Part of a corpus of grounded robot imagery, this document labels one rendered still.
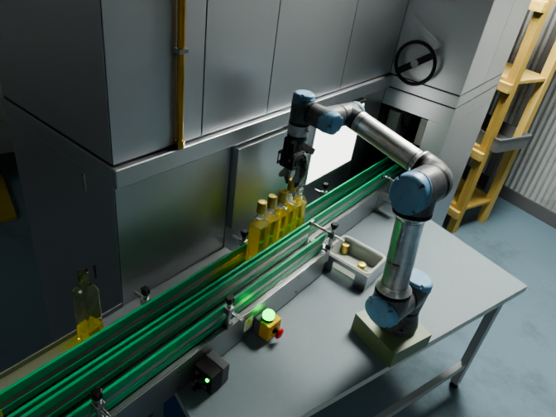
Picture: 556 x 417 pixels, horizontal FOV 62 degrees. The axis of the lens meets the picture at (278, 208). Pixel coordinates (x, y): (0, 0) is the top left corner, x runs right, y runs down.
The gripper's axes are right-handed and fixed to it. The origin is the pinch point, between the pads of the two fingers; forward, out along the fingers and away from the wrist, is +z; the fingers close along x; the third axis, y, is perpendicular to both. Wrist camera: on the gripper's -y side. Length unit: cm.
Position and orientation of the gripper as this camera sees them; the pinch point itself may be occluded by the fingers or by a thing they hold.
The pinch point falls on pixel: (292, 181)
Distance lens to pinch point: 174.5
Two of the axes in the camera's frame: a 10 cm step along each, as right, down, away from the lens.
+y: -6.3, 3.6, -6.9
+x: 7.7, 4.3, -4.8
